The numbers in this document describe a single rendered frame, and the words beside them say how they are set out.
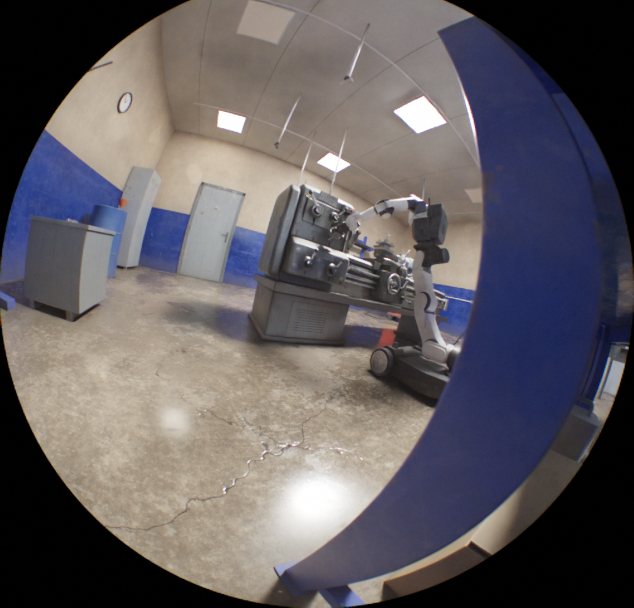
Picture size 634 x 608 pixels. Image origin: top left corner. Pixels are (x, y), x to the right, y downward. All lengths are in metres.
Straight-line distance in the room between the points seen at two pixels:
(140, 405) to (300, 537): 0.63
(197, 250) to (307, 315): 3.53
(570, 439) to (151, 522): 1.06
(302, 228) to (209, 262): 3.35
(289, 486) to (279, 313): 1.27
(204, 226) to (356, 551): 4.82
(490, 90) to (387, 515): 0.26
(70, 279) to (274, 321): 1.52
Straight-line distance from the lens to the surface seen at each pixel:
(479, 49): 0.23
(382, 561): 0.19
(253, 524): 0.57
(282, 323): 1.62
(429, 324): 1.47
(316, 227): 1.70
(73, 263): 1.46
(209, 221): 4.79
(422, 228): 1.66
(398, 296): 2.23
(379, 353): 1.46
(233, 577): 0.54
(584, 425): 0.83
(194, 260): 4.75
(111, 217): 3.02
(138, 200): 4.14
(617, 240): 0.33
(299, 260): 1.48
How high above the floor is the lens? 0.54
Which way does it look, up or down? 3 degrees down
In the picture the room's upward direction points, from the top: 14 degrees clockwise
